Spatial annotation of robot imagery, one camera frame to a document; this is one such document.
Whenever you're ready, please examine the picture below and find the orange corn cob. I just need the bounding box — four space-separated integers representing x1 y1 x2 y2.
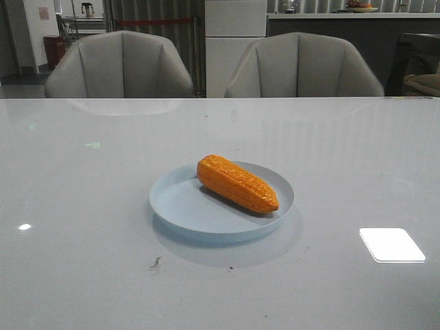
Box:
197 155 279 213

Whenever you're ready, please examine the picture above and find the light blue round plate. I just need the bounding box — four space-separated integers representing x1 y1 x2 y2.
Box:
149 162 294 243

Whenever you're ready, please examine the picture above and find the right beige upholstered chair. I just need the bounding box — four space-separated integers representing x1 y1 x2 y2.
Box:
225 32 384 98

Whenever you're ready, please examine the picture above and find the beige upholstered chair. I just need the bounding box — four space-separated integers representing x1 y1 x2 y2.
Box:
225 32 384 98
45 30 193 98

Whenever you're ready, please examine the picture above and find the white cabinet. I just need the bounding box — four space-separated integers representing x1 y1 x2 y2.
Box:
204 1 267 98

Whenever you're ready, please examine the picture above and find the left beige upholstered chair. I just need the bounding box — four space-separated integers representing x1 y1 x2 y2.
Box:
45 30 193 98

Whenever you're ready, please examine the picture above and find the metal cart with kettle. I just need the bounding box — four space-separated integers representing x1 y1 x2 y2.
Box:
54 0 106 41

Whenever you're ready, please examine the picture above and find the dark grey counter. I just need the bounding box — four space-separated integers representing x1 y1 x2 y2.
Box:
267 12 439 89

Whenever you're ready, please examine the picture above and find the red bin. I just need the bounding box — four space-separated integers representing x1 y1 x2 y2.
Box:
43 35 65 69

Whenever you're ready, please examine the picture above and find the fruit bowl on counter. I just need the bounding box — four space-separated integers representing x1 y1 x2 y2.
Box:
346 0 378 13

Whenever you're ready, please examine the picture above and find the tan cushion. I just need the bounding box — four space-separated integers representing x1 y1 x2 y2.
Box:
402 74 439 97

